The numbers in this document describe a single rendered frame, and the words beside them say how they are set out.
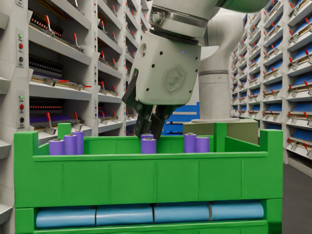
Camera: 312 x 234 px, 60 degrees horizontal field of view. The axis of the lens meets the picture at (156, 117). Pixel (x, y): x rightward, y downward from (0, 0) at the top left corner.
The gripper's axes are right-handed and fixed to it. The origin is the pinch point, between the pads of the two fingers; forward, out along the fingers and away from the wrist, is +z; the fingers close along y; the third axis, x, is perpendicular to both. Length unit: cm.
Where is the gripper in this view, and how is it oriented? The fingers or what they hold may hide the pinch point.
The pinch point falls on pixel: (149, 126)
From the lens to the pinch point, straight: 45.6
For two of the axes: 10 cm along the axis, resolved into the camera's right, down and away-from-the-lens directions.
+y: 8.1, -0.2, 5.9
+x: -5.3, -4.5, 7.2
